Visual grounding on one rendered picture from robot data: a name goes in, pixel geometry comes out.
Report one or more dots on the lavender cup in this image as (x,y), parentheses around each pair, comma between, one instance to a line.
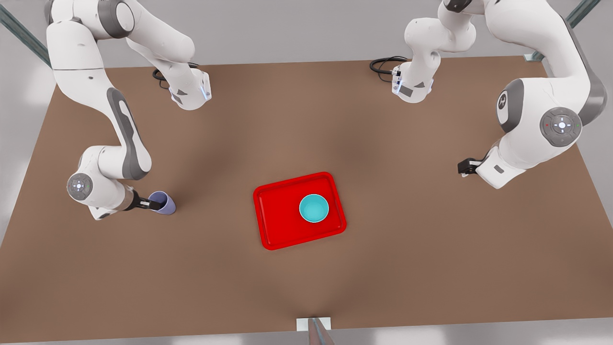
(164,202)

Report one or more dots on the teal bowl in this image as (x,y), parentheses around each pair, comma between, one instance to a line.
(314,208)

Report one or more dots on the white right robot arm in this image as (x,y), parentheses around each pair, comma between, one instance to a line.
(76,62)

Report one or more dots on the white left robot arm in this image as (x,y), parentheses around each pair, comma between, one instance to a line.
(541,110)

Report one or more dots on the red tray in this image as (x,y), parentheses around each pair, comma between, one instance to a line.
(287,218)

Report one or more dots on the silver frame post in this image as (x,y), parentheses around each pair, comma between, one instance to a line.
(570,24)
(24,36)
(317,331)

